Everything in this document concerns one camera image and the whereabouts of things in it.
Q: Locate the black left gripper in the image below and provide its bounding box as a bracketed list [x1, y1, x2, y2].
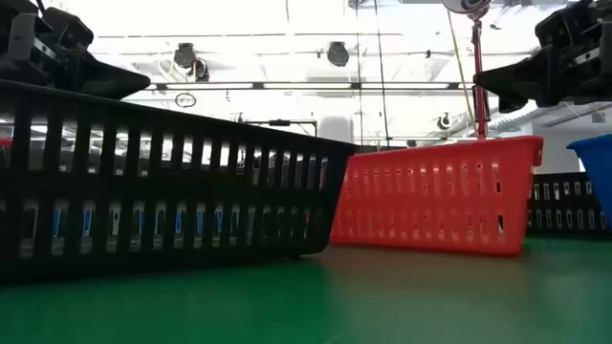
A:
[0, 0, 152, 101]

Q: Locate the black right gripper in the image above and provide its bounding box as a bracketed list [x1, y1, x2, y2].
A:
[473, 13, 612, 115]

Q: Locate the blue plastic slotted basket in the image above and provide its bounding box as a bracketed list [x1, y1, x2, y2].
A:
[566, 133, 612, 230]

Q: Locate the black plastic slotted basket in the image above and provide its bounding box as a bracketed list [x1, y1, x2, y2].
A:
[525, 171, 611, 238]
[0, 78, 359, 283]

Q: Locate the red plastic slotted basket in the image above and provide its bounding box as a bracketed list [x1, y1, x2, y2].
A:
[328, 135, 545, 257]

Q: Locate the red desk lamp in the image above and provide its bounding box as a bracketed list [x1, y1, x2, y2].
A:
[440, 0, 493, 141]

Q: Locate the long ceiling light bar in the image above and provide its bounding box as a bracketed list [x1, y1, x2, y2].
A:
[145, 80, 475, 92]

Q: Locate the white cabinet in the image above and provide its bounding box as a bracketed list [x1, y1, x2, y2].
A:
[317, 116, 356, 143]

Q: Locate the yellow cord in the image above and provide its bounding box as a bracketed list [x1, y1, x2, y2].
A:
[447, 8, 478, 138]

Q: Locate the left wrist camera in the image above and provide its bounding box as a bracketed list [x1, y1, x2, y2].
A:
[41, 6, 95, 52]

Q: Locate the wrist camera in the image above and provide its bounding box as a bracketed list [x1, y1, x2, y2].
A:
[534, 0, 599, 49]
[41, 6, 95, 52]

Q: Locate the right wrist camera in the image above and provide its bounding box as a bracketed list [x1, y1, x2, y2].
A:
[534, 0, 599, 49]

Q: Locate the black hanging cable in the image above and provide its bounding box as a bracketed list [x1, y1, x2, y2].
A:
[355, 0, 364, 144]

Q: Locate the black metal stand frame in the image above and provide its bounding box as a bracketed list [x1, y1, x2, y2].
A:
[246, 118, 319, 139]

